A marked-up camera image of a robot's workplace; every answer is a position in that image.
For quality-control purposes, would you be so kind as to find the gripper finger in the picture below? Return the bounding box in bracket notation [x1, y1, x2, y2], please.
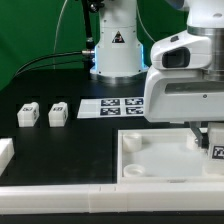
[189, 121, 209, 149]

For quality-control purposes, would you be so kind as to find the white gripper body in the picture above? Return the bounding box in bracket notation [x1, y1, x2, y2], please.
[144, 66, 224, 122]

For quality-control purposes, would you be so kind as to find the white square tabletop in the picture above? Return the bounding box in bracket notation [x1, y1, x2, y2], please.
[117, 128, 224, 184]

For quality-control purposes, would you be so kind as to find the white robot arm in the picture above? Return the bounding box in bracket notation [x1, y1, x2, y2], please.
[90, 0, 224, 144]

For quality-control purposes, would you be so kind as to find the white sheet with markers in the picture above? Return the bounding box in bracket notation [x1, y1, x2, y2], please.
[77, 97, 144, 119]

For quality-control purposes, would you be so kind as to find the black pole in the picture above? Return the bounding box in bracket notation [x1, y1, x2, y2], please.
[81, 0, 94, 49]

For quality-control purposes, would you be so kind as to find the white left obstacle block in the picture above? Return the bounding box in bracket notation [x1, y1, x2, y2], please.
[0, 138, 14, 176]

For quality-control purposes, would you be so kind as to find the black cable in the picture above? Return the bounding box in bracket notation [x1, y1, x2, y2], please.
[13, 50, 96, 78]

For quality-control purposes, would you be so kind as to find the grey thin cable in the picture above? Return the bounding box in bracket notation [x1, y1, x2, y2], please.
[53, 0, 70, 70]

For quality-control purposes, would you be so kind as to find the white front obstacle rail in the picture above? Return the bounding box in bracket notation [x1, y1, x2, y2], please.
[0, 182, 224, 215]

